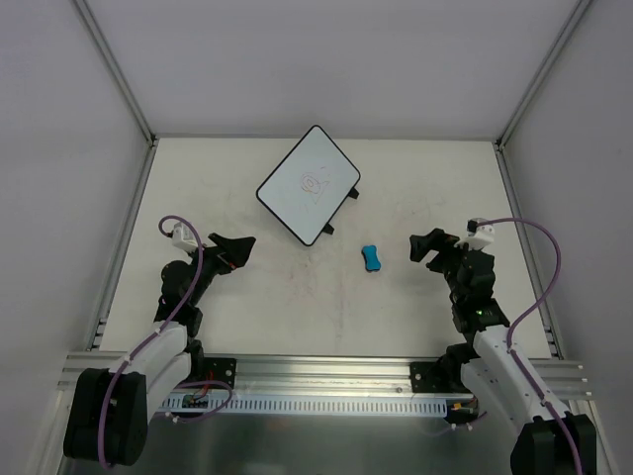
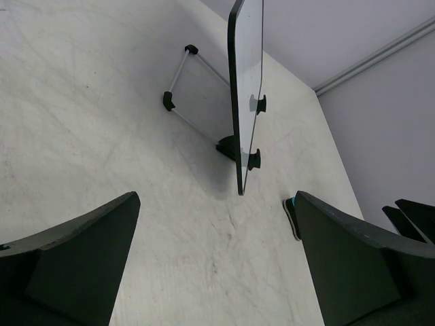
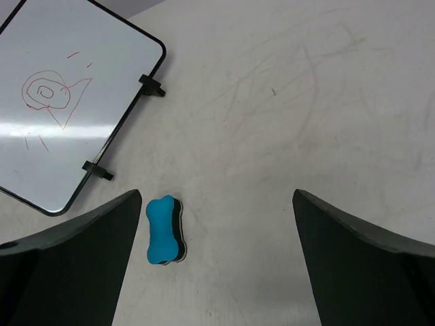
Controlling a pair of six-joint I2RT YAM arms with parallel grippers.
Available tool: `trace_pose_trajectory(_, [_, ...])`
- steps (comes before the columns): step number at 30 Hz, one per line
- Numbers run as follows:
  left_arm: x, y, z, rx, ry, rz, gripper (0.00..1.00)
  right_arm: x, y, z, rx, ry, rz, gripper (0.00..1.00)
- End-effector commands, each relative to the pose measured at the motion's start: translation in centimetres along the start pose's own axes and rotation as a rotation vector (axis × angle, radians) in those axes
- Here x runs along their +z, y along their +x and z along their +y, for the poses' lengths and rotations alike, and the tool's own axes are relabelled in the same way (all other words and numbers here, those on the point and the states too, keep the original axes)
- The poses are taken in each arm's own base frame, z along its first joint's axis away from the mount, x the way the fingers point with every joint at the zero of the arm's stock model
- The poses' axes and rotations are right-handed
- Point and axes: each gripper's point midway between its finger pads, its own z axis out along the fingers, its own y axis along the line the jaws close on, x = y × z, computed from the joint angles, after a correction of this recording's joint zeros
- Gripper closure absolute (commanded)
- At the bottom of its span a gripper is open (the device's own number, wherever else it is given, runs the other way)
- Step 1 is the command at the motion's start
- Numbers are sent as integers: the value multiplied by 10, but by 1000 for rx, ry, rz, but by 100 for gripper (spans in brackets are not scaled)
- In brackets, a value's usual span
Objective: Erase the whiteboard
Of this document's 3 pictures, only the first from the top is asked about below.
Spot blue whiteboard eraser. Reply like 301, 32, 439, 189
361, 244, 382, 272

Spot white whiteboard black frame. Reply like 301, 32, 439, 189
256, 125, 361, 246

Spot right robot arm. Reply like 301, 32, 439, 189
409, 221, 597, 474

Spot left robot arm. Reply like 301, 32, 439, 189
62, 230, 256, 467

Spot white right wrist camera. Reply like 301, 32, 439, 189
455, 218, 495, 250

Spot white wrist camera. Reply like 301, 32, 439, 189
171, 222, 198, 253
455, 218, 495, 250

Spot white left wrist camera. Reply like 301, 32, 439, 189
171, 222, 198, 253

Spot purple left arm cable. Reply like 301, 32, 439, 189
97, 215, 233, 470

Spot right aluminium frame post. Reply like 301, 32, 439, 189
494, 0, 594, 149

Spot aluminium frame post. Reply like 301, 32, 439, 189
72, 0, 158, 147
494, 0, 594, 149

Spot whiteboard wire stand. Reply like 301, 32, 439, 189
320, 186, 361, 235

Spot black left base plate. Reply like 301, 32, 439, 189
203, 356, 237, 391

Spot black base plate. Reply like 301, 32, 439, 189
408, 359, 469, 394
203, 356, 237, 391

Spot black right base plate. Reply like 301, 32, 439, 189
408, 359, 469, 394

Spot aluminium mounting rail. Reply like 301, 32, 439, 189
57, 351, 593, 400

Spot white slotted cable duct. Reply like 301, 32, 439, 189
158, 391, 449, 418

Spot left aluminium frame post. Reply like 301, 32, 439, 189
72, 0, 158, 147

